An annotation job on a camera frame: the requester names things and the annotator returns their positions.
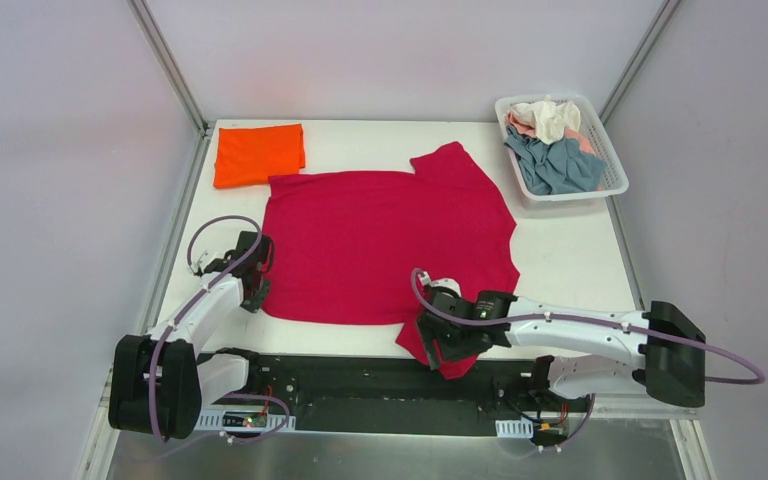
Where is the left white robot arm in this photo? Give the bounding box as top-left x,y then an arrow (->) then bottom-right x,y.
107,231 -> 274,441

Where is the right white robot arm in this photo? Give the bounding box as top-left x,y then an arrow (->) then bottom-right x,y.
416,287 -> 706,410

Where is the folded orange t shirt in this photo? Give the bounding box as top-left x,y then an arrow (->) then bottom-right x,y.
213,124 -> 306,189

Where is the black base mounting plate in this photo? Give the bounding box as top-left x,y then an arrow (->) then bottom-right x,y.
227,348 -> 591,437

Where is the grey blue t shirt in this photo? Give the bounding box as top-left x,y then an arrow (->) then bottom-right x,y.
504,126 -> 607,196

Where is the white plastic laundry basket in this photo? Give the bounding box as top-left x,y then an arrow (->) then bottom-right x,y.
495,94 -> 629,208

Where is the light pink t shirt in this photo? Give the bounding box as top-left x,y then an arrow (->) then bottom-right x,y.
504,112 -> 596,155

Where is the cream white t shirt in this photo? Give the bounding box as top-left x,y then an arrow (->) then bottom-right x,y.
505,96 -> 582,145

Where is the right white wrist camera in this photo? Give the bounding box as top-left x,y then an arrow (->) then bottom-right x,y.
418,270 -> 461,298

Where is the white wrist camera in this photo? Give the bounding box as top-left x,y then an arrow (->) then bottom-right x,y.
188,250 -> 215,276
418,270 -> 461,298

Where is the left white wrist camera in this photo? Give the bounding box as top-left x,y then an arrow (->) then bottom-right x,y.
188,250 -> 215,276

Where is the right white cable duct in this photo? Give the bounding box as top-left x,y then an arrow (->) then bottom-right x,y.
495,419 -> 534,440

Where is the white cable duct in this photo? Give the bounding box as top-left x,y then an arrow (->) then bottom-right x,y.
495,419 -> 534,440
194,409 -> 296,434

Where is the left white cable duct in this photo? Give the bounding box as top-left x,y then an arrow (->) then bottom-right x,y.
194,409 -> 296,434

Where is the left aluminium frame rail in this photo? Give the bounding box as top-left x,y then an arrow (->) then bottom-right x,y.
128,1 -> 208,333

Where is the aluminium frame rail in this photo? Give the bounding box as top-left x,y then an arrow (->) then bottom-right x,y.
599,0 -> 683,126
128,1 -> 208,333

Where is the right aluminium frame rail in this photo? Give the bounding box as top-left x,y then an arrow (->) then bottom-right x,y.
599,0 -> 683,126

